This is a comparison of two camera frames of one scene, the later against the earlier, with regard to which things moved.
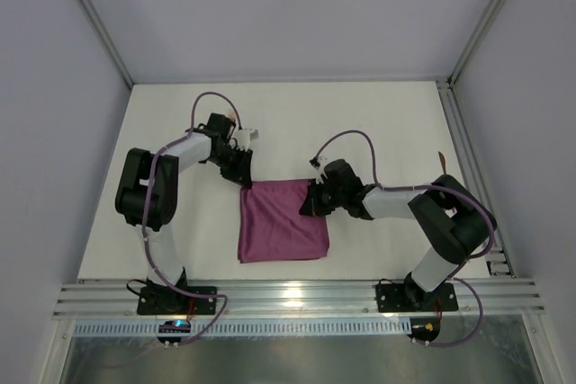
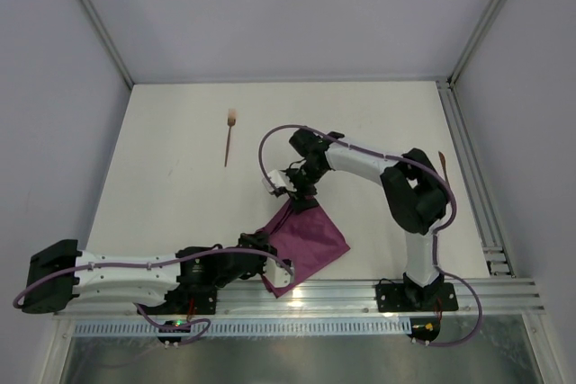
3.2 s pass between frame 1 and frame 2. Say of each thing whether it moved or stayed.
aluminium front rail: stayed
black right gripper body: moved
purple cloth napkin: moved
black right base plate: stayed
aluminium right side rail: stayed
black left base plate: stayed
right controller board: stayed
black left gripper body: moved
